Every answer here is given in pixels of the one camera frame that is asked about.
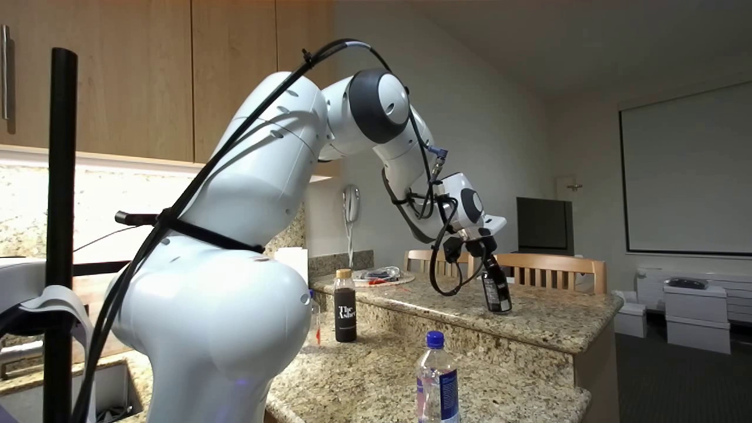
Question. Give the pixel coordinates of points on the black can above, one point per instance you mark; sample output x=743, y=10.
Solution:
x=496, y=291

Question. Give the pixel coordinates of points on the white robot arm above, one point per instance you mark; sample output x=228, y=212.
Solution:
x=212, y=312

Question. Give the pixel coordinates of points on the black vertical pole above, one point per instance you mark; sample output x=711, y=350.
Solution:
x=59, y=230

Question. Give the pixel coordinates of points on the dark juice bottle tan cap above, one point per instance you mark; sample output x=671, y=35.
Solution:
x=344, y=306

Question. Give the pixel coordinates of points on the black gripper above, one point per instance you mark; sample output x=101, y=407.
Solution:
x=476, y=246

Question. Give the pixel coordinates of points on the white projector screen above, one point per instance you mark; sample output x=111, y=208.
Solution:
x=686, y=171

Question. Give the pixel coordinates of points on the wall phone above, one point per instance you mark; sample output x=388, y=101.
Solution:
x=351, y=203

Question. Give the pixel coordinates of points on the black monitor screen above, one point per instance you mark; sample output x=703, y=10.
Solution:
x=544, y=225

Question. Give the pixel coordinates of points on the white paper towel roll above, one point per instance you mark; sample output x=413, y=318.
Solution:
x=295, y=256

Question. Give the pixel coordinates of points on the plate with red items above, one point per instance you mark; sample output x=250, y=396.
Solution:
x=382, y=277

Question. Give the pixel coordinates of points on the left wooden chair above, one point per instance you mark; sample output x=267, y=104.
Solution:
x=423, y=260

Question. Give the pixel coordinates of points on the blue cap water bottle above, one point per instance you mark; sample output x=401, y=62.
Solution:
x=435, y=384

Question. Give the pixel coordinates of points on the wooden upper cabinets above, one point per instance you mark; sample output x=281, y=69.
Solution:
x=156, y=78

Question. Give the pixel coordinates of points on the right wooden chair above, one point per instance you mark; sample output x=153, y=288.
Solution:
x=550, y=271

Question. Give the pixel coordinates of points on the wooden chair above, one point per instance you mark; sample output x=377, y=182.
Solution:
x=550, y=271
x=423, y=260

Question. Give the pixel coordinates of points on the white storage box stack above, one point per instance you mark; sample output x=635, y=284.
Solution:
x=695, y=312

